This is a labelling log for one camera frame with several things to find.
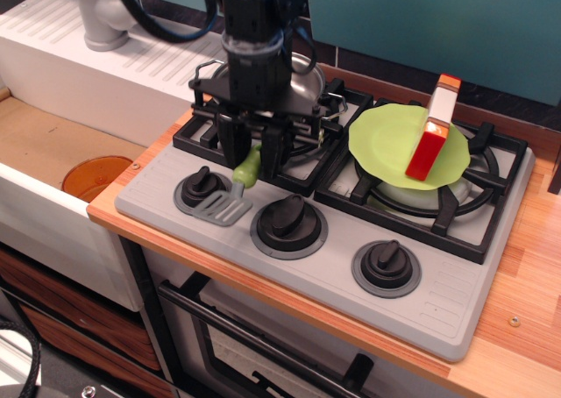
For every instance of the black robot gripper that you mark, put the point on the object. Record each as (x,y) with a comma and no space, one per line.
(257,72)

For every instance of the green handled toy spatula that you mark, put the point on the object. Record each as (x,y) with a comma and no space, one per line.
(224,208)

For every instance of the toy cracker box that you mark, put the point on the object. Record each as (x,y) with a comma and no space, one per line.
(435,129)

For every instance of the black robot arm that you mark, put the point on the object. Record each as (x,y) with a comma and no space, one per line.
(263,22)

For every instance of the stainless steel pot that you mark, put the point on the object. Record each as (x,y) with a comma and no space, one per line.
(304,82)

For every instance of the black left stove knob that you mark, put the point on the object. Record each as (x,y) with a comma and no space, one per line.
(196,187)

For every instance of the black stove knob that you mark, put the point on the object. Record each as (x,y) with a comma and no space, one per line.
(386,269)
(196,187)
(289,229)

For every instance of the black middle stove knob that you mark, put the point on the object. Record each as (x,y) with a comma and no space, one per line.
(289,229)

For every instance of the grey toy stove top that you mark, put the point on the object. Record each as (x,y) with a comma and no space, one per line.
(439,316)

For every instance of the green plastic plate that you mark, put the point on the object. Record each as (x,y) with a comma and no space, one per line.
(382,139)

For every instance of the black right stove knob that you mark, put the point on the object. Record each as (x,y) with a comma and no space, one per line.
(386,269)

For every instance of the black left burner grate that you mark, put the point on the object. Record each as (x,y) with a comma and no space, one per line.
(307,163)

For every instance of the black burner grate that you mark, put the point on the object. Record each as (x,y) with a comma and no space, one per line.
(307,163)
(462,218)

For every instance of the grey toy faucet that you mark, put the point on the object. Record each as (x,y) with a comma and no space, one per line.
(106,24)

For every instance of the white toy sink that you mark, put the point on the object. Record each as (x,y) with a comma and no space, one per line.
(62,104)

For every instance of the black right burner grate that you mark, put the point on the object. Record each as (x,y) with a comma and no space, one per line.
(462,218)

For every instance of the wooden drawer cabinet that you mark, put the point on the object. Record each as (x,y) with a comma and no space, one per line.
(84,325)

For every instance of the black oven door handle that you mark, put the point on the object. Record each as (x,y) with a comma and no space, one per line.
(187,298)

